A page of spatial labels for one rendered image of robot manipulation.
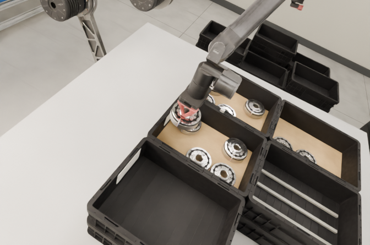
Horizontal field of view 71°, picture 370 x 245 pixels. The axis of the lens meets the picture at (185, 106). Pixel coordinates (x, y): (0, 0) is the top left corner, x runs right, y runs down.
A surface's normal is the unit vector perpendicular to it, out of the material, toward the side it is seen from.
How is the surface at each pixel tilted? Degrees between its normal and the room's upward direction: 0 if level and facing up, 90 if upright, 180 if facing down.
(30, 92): 0
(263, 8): 49
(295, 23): 90
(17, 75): 0
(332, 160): 0
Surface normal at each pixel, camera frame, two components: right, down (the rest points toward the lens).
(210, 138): 0.27, -0.64
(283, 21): -0.39, 0.61
